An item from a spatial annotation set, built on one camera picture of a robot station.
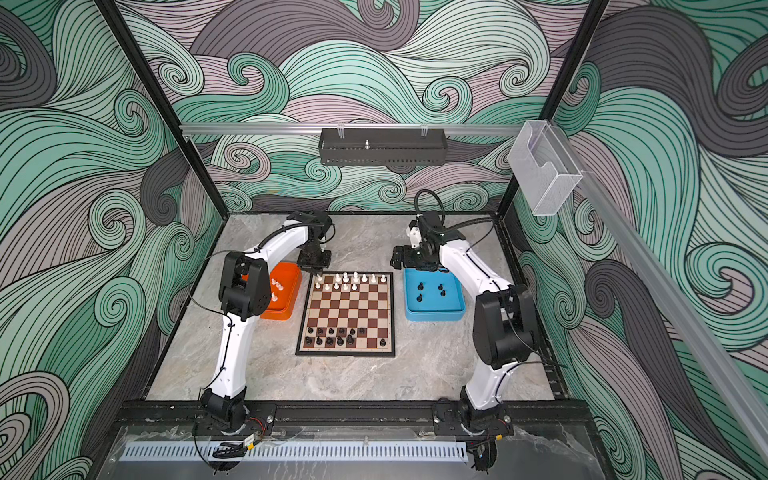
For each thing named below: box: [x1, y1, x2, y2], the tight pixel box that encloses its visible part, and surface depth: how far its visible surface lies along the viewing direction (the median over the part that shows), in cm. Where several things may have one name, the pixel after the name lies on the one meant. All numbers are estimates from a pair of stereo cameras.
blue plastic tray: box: [404, 268, 466, 322], surface depth 98 cm
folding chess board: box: [295, 271, 395, 357], surface depth 92 cm
